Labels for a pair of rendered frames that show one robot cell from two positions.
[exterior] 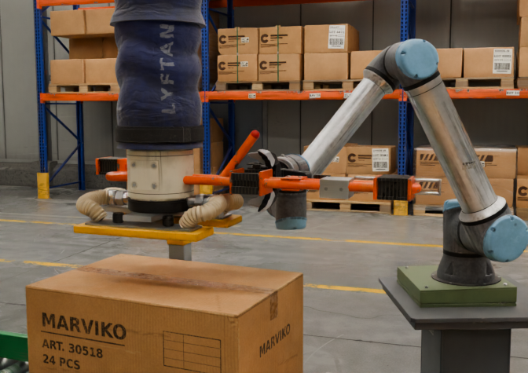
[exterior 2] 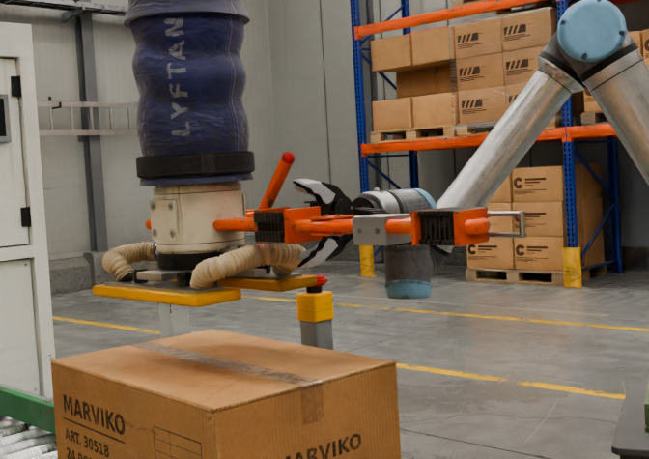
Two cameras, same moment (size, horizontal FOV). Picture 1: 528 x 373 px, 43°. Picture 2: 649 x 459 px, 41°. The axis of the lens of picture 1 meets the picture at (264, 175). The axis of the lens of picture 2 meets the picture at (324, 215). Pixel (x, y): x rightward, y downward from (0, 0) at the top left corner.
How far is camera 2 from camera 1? 73 cm
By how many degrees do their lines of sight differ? 25
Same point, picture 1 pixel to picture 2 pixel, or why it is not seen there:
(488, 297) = not seen: outside the picture
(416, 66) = (583, 41)
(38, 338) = (62, 426)
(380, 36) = not seen: outside the picture
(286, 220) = (393, 284)
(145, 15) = (145, 9)
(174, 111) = (189, 132)
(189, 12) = not seen: outside the picture
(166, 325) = (155, 418)
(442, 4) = not seen: outside the picture
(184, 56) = (203, 58)
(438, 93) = (629, 80)
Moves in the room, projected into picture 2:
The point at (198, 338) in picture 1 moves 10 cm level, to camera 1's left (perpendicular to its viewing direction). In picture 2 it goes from (182, 439) to (131, 435)
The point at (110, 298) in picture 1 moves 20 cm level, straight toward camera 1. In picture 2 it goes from (110, 380) to (55, 410)
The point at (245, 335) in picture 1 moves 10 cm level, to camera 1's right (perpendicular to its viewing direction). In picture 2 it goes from (235, 440) to (292, 444)
